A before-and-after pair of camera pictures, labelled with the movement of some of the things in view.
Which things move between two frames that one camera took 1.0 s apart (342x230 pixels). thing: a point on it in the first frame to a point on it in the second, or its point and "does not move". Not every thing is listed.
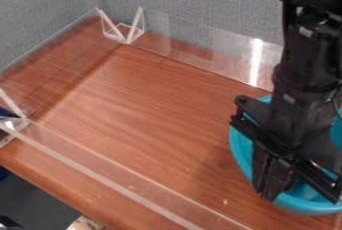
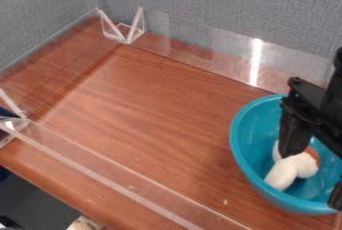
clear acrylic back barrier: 226,52 does not move
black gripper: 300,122 to 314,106
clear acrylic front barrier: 111,173 does not move
